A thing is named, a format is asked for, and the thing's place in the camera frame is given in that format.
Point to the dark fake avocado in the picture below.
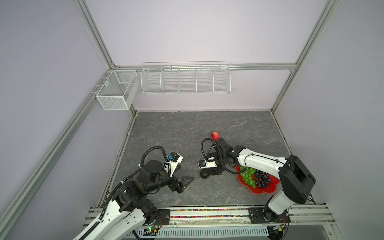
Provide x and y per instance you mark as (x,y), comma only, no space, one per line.
(205,173)

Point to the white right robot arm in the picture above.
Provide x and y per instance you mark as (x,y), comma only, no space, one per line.
(295,178)

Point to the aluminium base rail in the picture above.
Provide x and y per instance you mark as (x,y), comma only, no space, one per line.
(228,221)

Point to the small white mesh basket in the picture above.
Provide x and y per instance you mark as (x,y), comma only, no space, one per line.
(118,90)

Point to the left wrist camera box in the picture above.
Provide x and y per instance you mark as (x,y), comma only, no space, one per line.
(173,159)

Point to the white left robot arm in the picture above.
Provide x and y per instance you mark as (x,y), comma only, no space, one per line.
(127,207)

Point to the red fake apple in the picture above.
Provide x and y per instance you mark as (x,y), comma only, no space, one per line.
(215,136)

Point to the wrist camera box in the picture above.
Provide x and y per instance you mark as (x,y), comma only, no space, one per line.
(173,159)
(206,164)

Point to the long white wire basket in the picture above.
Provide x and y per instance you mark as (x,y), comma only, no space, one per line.
(186,78)

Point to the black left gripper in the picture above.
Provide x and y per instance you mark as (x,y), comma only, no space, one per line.
(181,186)

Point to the dark purple fake grapes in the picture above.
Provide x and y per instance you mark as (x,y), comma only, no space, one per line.
(263,179)

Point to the red flower-shaped fruit bowl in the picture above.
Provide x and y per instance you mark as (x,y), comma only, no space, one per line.
(256,181)

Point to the aluminium frame corner post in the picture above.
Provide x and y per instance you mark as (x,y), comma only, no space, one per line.
(319,27)

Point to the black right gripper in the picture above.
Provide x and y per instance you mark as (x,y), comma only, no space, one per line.
(216,170)

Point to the green fake grapes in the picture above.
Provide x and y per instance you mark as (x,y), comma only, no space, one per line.
(247,176)

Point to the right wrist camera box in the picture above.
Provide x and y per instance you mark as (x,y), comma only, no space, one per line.
(206,164)

